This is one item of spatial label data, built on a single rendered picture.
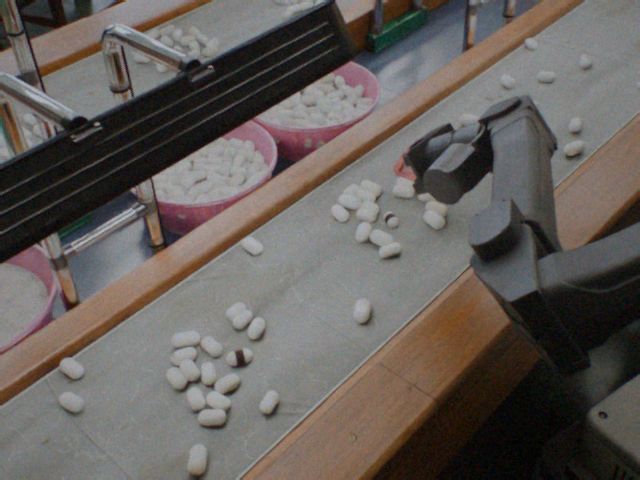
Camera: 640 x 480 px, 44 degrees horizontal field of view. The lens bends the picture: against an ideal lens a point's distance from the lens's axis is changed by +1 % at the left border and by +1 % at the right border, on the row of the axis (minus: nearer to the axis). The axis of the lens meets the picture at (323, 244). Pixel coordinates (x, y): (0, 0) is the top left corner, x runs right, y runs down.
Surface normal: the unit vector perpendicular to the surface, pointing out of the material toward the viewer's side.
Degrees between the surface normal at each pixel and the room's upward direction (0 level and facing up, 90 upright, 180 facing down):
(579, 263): 28
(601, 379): 0
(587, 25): 0
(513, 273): 40
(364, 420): 0
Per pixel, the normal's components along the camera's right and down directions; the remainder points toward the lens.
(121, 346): -0.03, -0.75
